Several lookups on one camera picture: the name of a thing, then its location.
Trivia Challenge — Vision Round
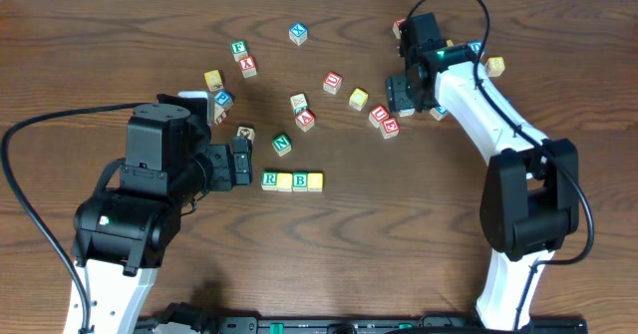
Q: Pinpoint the red Y block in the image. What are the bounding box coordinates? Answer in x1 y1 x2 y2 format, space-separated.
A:
238 56 257 78

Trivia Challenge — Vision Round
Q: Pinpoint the beige block with green side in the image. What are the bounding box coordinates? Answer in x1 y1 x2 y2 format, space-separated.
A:
290 93 309 115

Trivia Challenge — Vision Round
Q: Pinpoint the blue D block upper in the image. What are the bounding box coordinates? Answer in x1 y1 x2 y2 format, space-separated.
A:
468 41 484 58

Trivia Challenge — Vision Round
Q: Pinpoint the blue 2 block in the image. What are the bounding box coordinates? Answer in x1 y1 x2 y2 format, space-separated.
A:
430 106 448 121

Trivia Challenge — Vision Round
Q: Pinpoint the red e block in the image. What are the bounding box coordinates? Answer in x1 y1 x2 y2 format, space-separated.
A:
393 18 406 39
380 118 400 139

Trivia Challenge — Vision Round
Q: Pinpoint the blue X block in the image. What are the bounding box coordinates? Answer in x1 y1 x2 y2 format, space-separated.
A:
289 23 308 46

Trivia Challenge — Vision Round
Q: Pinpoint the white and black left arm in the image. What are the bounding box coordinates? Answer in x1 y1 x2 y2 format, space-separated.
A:
64 92 252 333

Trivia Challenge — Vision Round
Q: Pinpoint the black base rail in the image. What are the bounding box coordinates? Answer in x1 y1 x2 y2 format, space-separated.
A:
134 314 588 334

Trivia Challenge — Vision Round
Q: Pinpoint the green B block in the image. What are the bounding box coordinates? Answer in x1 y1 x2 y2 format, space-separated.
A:
292 172 308 191

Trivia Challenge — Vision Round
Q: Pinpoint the green F block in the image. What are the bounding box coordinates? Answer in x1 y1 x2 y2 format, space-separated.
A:
230 40 248 62

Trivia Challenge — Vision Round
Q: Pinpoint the red A block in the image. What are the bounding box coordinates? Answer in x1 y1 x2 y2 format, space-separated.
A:
295 109 315 132

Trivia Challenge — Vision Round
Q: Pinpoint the green N block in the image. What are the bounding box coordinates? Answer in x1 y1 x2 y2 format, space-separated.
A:
272 134 292 157

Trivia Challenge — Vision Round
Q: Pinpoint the beige block red side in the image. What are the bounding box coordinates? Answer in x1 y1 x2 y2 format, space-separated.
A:
213 105 227 125

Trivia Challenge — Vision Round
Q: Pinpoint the red U block upper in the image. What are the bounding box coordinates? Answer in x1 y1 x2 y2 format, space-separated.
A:
323 72 343 95

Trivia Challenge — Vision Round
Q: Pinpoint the beige picture block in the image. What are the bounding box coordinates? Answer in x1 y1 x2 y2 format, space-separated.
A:
236 127 255 144

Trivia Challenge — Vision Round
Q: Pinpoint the yellow block with O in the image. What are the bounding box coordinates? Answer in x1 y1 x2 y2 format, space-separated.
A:
276 172 293 192

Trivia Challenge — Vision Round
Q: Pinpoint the blue T block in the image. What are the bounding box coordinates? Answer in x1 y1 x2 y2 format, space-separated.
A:
399 108 415 117

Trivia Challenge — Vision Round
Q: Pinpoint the green R block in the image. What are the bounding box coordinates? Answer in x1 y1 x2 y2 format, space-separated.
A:
261 170 278 191

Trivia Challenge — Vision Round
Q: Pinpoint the yellow 8 block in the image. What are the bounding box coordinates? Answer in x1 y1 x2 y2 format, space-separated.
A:
484 57 505 78

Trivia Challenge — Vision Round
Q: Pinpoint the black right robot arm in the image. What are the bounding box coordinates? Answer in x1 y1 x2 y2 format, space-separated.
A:
386 13 579 331

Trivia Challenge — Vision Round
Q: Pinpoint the blue P block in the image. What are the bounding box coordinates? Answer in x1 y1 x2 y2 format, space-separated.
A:
214 90 234 111

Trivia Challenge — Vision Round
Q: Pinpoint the red E block lower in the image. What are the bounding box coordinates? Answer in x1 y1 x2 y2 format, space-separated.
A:
380 118 400 139

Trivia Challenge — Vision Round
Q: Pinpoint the red E block top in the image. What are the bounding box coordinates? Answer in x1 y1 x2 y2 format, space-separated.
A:
393 18 406 39

